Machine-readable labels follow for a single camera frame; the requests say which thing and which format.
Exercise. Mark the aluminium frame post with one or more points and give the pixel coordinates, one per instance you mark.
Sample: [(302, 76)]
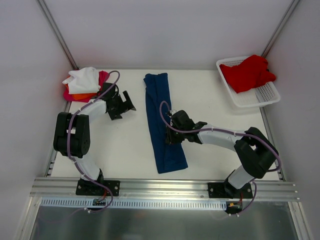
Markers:
[(280, 26), (57, 33)]

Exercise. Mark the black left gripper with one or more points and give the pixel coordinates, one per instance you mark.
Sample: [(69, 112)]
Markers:
[(122, 105)]

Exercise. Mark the left aluminium frame post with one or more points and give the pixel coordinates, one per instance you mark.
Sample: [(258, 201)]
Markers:
[(57, 33)]

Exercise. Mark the red t-shirt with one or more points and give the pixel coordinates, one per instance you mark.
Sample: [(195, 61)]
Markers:
[(253, 72)]

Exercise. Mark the white perforated plastic basket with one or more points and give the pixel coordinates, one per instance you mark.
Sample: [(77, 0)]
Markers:
[(253, 98)]

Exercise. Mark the blue cartoon print t-shirt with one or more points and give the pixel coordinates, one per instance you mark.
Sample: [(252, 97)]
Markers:
[(168, 158)]

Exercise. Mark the white slotted cable duct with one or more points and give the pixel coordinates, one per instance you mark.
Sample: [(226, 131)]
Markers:
[(134, 204)]

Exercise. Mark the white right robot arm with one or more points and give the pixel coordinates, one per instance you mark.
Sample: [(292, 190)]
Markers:
[(254, 150)]

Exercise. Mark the pink folded t-shirt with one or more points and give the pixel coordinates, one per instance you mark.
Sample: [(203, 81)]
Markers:
[(103, 76)]

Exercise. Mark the orange folded t-shirt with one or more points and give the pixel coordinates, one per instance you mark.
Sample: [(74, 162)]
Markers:
[(78, 97)]

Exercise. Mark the aluminium mounting rail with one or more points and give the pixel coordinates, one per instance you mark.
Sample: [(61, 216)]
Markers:
[(161, 189)]

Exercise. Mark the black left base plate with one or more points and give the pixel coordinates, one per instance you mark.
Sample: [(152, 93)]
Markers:
[(87, 188)]

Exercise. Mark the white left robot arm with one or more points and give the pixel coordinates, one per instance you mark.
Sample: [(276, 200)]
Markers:
[(72, 137)]

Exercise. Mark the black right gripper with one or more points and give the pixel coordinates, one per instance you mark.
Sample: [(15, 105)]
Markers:
[(171, 135)]

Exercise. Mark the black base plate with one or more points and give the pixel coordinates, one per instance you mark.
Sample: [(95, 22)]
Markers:
[(87, 188), (222, 190)]

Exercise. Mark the right aluminium frame post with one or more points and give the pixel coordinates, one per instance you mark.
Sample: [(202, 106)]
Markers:
[(280, 26)]

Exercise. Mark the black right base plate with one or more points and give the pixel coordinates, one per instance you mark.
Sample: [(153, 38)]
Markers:
[(222, 190)]

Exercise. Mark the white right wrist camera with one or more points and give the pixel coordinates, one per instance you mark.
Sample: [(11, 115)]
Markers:
[(170, 115)]

